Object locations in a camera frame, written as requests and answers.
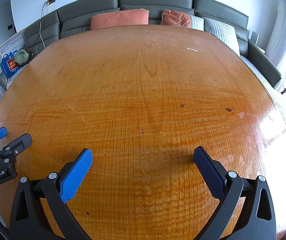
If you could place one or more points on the white curtain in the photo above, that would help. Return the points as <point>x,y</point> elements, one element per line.
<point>283,37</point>

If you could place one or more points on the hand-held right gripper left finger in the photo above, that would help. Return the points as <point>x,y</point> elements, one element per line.
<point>76,172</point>

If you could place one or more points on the wall socket with charger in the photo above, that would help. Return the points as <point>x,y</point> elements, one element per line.
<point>50,1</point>

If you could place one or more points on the small white rubber band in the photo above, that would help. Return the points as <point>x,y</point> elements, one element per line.
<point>192,50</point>

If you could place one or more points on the blue shopping bag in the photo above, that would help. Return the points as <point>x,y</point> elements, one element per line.
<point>9,65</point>

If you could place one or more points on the long orange cushion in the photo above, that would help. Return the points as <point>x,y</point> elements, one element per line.
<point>120,18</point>

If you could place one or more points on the green plush hat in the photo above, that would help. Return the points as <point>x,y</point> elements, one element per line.
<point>22,57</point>

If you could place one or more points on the small orange cushion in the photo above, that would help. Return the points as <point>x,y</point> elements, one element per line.
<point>175,18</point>

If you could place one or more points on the large grey striped pillow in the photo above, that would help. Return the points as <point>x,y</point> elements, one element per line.
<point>223,33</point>

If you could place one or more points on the small grey striped pillow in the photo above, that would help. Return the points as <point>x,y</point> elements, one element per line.
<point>197,22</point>

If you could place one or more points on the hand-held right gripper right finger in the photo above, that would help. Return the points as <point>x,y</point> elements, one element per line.
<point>209,172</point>

